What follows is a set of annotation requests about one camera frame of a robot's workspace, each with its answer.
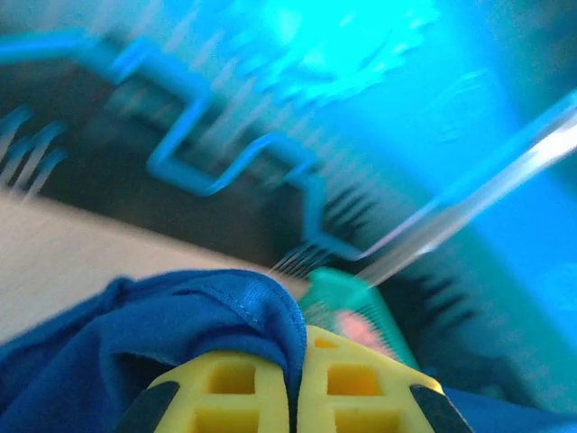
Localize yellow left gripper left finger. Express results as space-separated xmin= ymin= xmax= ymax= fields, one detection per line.
xmin=112 ymin=350 xmax=290 ymax=433

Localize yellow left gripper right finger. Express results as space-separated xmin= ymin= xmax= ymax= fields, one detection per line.
xmin=297 ymin=324 xmax=474 ymax=433

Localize blue t-shirt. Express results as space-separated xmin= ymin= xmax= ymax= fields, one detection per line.
xmin=0 ymin=269 xmax=577 ymax=433

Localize pink crumpled cloth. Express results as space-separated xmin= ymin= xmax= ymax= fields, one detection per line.
xmin=336 ymin=309 xmax=394 ymax=358

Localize green plastic mesh basket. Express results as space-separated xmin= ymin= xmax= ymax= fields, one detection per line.
xmin=299 ymin=266 xmax=421 ymax=372

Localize aluminium frame post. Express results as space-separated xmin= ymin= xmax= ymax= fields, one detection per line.
xmin=360 ymin=89 xmax=577 ymax=290

